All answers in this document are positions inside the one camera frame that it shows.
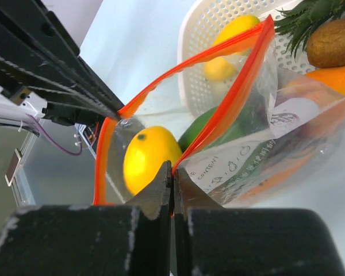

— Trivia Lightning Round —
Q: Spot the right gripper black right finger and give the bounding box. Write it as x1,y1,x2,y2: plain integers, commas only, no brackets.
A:
174,169,345,275

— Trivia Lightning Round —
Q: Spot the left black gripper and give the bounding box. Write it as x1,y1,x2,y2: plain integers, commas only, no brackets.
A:
0,1,123,126

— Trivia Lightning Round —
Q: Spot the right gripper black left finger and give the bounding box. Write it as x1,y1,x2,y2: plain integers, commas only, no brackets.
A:
0,162,173,275

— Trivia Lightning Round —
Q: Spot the yellow mango front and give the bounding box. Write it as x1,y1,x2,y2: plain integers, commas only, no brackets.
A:
123,126,182,196

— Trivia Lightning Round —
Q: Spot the yellow mango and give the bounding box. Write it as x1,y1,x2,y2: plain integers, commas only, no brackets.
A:
123,126,182,196
204,14,262,83

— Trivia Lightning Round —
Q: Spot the clear zip bag red zipper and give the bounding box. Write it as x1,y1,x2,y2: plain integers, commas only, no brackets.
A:
93,16,345,206

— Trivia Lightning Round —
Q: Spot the light blue table mat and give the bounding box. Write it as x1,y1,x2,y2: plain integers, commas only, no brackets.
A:
25,0,345,208

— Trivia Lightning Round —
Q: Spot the white plastic basket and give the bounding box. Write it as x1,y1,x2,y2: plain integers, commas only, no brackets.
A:
177,0,315,117

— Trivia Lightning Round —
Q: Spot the yellow mango rear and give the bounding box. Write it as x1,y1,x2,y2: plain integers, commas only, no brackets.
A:
204,14,262,83

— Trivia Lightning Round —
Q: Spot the orange yellow pear fruit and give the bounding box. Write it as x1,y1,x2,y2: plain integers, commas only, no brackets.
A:
305,66,345,95

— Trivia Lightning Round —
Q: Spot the brown kiwi fruit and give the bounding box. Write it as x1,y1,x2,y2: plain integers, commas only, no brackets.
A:
306,18,345,68

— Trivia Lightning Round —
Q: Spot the orange spiky fruit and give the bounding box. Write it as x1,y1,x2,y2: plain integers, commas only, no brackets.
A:
274,0,345,57

